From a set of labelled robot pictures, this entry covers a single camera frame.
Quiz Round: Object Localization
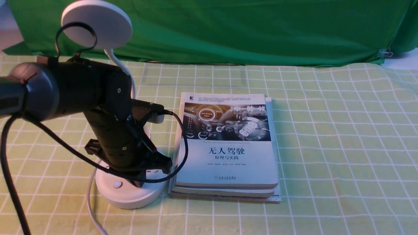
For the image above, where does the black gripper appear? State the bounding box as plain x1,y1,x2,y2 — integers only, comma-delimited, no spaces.
85,129,173,188

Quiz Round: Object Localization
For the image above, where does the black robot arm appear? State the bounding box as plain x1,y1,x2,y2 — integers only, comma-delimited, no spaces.
1,56,173,187

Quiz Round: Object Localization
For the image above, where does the white desk lamp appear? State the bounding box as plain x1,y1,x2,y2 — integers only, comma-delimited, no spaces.
61,0,166,209

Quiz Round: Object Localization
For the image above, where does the top self-driving textbook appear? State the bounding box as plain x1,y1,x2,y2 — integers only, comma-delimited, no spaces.
175,92,279,188

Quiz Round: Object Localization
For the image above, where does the bottom book in stack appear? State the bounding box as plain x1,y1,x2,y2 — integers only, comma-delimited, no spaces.
168,97,282,203

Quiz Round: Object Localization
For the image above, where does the green backdrop cloth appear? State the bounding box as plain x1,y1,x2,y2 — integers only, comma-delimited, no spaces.
3,0,418,67

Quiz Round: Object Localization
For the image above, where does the green checkered tablecloth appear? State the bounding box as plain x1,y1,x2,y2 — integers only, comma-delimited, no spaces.
6,62,418,235

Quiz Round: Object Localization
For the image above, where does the metal binder clip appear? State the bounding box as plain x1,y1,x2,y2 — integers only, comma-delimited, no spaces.
376,48,393,60

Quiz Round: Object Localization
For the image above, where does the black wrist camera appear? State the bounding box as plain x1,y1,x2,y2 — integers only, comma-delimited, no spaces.
131,99,165,127

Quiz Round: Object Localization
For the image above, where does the white lamp power cable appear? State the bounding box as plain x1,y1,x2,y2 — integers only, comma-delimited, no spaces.
86,159,108,235

